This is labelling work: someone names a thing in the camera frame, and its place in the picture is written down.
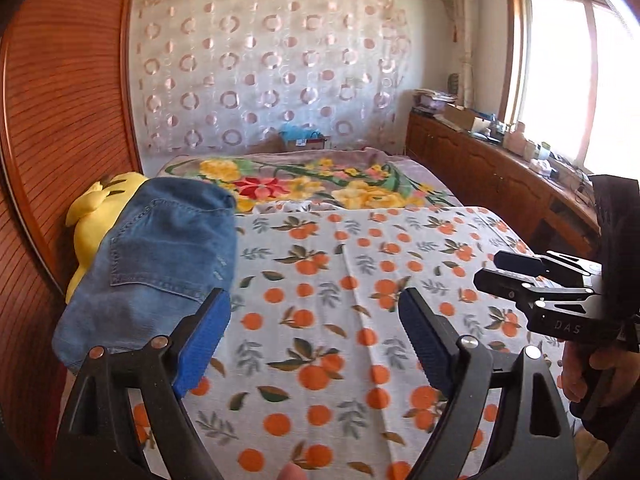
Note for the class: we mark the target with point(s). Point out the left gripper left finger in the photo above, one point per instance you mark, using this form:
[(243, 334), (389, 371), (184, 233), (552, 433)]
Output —
[(98, 438)]

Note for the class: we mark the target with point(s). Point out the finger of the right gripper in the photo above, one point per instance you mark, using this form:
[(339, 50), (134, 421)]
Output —
[(560, 268), (569, 291)]

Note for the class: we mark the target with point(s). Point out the blue denim jeans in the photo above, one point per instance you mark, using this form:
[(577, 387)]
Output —
[(174, 242)]

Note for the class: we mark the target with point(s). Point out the right hand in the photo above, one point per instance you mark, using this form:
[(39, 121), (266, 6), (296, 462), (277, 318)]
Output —
[(581, 365)]

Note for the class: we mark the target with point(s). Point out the wooden side cabinet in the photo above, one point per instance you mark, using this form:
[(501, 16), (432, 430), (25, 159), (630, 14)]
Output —
[(543, 213)]

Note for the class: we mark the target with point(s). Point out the cardboard box on cabinet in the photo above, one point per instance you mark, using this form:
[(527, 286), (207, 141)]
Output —
[(465, 119)]

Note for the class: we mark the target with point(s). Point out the window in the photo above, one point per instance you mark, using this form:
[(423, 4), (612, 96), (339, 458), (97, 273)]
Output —
[(574, 83)]

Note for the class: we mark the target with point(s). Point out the yellow Pikachu plush toy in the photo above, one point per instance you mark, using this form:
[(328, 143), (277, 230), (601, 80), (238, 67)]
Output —
[(93, 214)]

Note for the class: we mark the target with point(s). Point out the stack of papers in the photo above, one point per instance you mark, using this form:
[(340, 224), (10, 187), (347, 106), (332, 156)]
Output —
[(432, 101)]

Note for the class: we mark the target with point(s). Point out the floral blanket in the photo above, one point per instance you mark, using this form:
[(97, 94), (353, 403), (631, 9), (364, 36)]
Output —
[(317, 180)]

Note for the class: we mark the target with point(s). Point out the box with blue cloth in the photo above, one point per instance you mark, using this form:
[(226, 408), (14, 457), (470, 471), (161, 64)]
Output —
[(295, 138)]

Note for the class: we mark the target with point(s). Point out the circle pattern sheer curtain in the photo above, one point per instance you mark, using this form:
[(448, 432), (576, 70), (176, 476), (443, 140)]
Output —
[(234, 76)]

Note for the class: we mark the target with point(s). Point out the wooden headboard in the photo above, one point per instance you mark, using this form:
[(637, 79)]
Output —
[(65, 124)]

